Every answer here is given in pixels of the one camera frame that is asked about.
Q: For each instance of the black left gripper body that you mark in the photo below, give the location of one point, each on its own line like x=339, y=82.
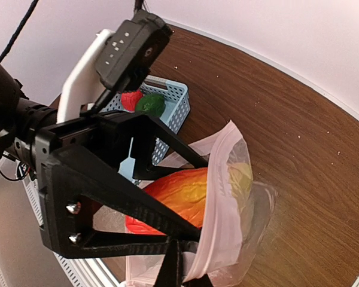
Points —
x=85, y=154

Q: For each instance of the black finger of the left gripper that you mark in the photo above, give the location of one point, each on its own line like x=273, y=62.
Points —
x=150, y=141
x=68, y=217

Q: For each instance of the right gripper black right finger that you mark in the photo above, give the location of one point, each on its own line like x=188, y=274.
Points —
x=204, y=281

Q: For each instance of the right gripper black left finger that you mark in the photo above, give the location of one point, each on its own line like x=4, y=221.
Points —
x=171, y=271

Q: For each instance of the green bell pepper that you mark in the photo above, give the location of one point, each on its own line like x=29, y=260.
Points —
x=151, y=104

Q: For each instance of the red tomato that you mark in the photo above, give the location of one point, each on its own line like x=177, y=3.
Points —
x=129, y=100

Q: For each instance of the red orange bell pepper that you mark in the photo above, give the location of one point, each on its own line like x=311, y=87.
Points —
x=184, y=192

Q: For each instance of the clear polka dot zip bag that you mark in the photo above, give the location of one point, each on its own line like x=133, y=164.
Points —
x=237, y=211

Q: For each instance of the light blue plastic basket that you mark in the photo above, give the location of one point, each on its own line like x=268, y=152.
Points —
x=176, y=111

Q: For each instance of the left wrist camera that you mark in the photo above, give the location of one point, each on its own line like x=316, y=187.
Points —
x=116, y=61

